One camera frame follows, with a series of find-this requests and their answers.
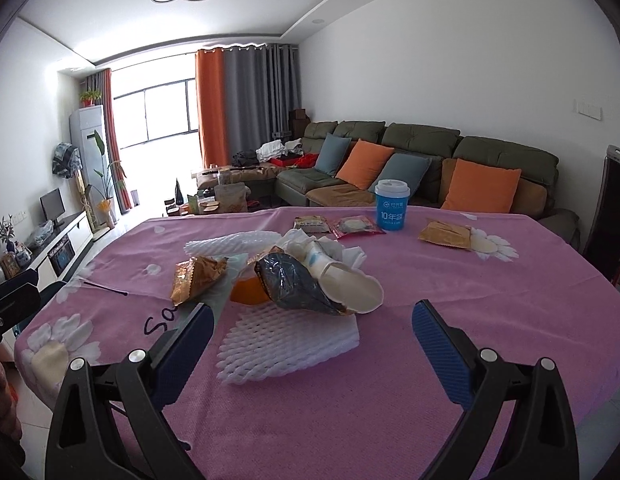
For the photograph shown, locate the blue grey cushion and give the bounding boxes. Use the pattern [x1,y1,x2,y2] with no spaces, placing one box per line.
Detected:
[368,153,430,196]
[314,134,351,177]

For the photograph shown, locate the small brown snack packet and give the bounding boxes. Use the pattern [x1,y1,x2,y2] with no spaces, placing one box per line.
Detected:
[293,214,331,234]

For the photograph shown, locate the white crumpled tissue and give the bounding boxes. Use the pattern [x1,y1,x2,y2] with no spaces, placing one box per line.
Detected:
[276,229,367,269]

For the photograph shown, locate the white TV cabinet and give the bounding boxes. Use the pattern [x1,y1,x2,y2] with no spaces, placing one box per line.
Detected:
[18,211,93,290]

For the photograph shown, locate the olive green sectional sofa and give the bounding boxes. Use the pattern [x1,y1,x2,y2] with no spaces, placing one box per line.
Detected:
[274,122,580,248]

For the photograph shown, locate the pink floral tablecloth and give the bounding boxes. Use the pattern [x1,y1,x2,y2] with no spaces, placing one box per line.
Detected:
[15,207,620,479]

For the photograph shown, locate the white paper cup blue dots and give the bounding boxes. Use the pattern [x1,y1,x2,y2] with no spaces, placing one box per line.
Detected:
[293,242,385,314]

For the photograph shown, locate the black cable tie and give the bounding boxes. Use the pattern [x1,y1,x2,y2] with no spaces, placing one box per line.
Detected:
[83,281,129,296]

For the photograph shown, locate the blue cup with white lid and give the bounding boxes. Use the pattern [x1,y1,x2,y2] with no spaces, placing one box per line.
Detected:
[375,179,411,231]

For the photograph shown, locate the red clear snack packet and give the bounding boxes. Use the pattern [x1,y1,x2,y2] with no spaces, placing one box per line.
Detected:
[329,216,385,240]

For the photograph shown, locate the grey curtain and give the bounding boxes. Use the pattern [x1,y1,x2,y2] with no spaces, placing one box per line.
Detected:
[223,44,301,155]

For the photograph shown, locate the small black monitor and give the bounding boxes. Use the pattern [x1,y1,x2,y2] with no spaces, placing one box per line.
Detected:
[40,188,65,229]

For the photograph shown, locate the white standing air conditioner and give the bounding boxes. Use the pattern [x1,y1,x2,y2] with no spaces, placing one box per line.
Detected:
[69,105,117,228]

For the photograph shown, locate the orange peel piece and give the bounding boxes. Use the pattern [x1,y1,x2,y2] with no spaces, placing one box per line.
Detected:
[229,276,271,307]

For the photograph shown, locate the gold flat snack packet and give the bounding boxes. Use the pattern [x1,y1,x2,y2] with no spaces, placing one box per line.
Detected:
[418,219,471,250]

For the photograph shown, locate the gold and black snack bag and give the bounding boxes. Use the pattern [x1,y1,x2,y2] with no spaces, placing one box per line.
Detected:
[253,252,350,315]

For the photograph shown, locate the orange cushion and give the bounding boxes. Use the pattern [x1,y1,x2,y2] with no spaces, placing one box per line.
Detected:
[440,158,521,214]
[336,140,395,190]

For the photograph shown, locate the gold foil snack wrapper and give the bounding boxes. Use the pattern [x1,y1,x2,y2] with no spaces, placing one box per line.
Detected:
[170,257,227,307]

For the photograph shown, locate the coffee table with jars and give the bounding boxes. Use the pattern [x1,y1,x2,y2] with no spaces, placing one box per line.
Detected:
[161,167,286,219]

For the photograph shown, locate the orange curtain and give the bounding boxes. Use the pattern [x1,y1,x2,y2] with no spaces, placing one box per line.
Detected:
[195,49,229,167]

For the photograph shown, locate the tall potted plant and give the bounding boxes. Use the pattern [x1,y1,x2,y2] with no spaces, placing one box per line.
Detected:
[86,130,124,229]

